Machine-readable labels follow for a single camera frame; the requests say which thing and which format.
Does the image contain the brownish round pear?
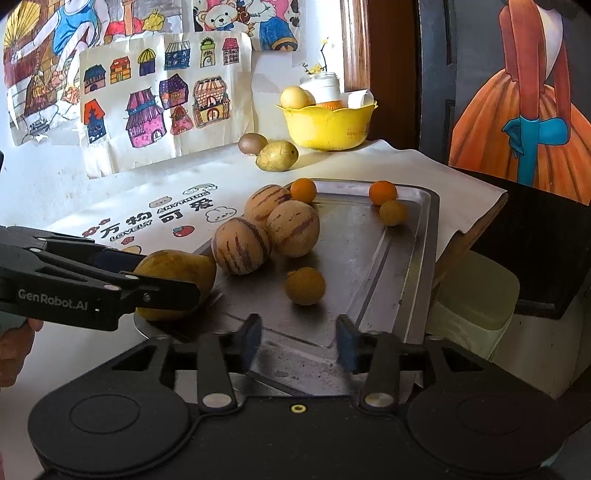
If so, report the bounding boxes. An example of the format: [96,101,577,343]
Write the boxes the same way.
[284,267,325,306]

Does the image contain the green pear front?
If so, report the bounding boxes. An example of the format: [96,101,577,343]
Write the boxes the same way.
[133,249,218,322]

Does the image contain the green pear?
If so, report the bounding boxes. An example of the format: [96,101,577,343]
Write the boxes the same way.
[256,141,298,172]
[133,249,218,322]

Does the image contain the striped pepino melon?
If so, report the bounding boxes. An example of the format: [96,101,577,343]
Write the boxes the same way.
[266,200,320,258]
[243,184,291,226]
[211,217,271,275]

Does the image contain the small brown kiwi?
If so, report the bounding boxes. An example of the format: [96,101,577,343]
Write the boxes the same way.
[379,200,409,227]

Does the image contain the striped pepino melon front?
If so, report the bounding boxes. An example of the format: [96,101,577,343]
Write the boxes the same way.
[266,200,320,258]

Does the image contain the small orange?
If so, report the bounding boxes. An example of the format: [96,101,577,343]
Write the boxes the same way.
[369,180,398,207]
[290,178,317,204]

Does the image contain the striped pepino melon back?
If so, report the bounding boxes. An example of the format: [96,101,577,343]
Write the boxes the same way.
[243,184,291,226]

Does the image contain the green pear back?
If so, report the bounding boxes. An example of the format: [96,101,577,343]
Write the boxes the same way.
[256,141,298,172]

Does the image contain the brown kiwi fruit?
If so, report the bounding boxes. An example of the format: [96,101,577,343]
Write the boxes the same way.
[238,133,269,156]

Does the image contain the person's left hand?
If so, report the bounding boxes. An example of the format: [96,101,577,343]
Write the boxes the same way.
[0,318,44,388]

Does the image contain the metal baking tray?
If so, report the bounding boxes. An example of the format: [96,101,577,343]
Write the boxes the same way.
[132,178,441,400]

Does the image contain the pale green plastic container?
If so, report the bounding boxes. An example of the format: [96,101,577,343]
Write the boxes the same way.
[426,251,520,360]

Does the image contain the white printed table mat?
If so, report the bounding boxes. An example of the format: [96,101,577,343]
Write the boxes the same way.
[1,140,505,479]

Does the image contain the houses drawing paper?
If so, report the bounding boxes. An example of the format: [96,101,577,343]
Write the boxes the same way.
[79,31,254,178]

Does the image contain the yellow plastic bowl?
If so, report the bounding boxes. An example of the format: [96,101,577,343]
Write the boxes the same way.
[279,102,378,151]

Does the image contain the colourful cartoon drawings poster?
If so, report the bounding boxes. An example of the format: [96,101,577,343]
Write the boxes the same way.
[2,0,306,148]

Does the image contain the white folded paper in bowl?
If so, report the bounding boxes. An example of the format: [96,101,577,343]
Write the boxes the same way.
[346,89,375,109]

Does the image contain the yellow apple in bowl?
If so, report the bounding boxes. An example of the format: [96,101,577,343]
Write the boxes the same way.
[280,86,315,109]

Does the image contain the white jar with flowers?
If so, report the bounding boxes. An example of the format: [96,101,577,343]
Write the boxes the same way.
[300,38,342,110]

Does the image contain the girl in orange dress painting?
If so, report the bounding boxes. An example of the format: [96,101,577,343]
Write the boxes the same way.
[449,0,590,204]

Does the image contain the brown wooden door frame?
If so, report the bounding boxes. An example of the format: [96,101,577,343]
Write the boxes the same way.
[339,0,421,149]

